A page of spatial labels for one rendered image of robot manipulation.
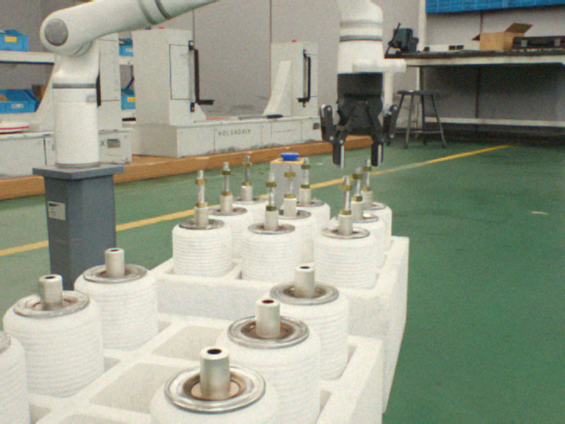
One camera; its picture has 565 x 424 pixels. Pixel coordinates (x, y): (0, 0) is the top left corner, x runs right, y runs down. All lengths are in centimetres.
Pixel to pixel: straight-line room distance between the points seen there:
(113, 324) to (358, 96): 55
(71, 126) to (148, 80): 243
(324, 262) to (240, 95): 673
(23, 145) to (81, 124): 168
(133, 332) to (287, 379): 26
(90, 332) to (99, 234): 80
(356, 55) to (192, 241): 39
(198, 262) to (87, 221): 48
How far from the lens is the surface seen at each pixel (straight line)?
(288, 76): 474
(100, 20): 140
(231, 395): 48
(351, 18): 105
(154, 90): 382
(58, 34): 144
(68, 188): 143
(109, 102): 346
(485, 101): 614
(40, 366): 68
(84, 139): 145
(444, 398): 106
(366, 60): 101
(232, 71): 774
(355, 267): 96
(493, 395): 109
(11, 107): 612
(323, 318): 67
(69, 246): 146
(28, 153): 312
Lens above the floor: 47
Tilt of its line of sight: 11 degrees down
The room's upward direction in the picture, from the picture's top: straight up
